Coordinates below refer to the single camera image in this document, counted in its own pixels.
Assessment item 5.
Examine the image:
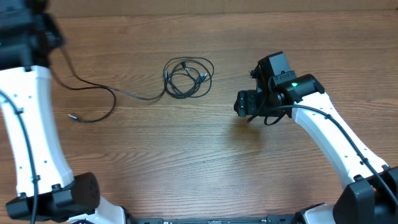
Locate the black thin USB cable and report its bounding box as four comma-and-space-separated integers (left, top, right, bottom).
49, 46, 167, 124

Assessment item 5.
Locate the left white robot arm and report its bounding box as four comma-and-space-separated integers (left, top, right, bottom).
1, 1, 131, 223

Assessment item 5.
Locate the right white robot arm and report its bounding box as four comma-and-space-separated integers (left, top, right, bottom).
234, 52, 397, 224

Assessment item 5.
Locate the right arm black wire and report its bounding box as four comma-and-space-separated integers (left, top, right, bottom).
246, 83, 398, 212

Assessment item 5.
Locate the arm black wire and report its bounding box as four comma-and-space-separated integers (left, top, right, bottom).
0, 90, 41, 224
246, 83, 398, 212

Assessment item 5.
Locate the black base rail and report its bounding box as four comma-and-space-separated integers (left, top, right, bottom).
124, 203, 336, 224

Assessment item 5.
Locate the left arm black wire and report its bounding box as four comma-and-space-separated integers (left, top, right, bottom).
0, 90, 41, 224

